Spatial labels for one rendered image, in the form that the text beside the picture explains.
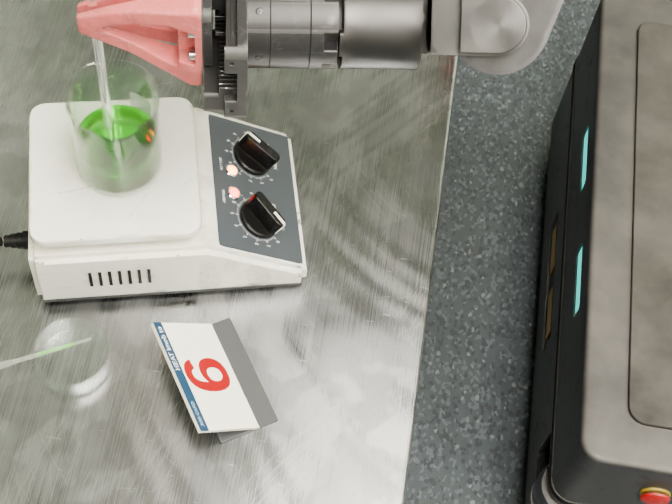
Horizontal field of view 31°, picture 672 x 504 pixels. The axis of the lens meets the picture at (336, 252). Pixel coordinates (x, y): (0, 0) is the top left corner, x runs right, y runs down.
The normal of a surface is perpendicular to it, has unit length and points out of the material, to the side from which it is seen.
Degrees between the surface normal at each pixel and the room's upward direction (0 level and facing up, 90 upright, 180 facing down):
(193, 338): 40
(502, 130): 0
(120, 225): 0
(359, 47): 70
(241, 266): 90
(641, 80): 0
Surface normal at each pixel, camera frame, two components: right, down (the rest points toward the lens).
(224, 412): 0.64, -0.60
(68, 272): 0.12, 0.86
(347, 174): 0.08, -0.50
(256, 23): 0.09, 0.22
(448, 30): -0.18, 0.19
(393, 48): 0.07, 0.72
